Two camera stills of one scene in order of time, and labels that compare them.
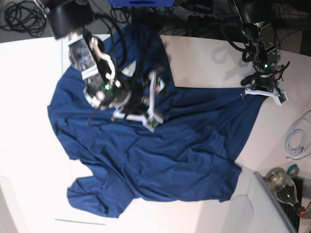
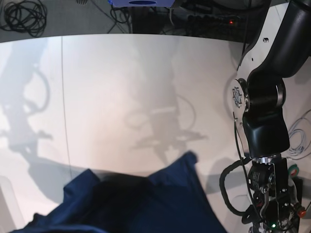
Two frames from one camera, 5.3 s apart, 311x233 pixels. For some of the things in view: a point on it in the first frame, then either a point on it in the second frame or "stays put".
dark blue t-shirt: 192,154 -> 175,200
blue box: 142,3 stays put
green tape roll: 293,170 stays put
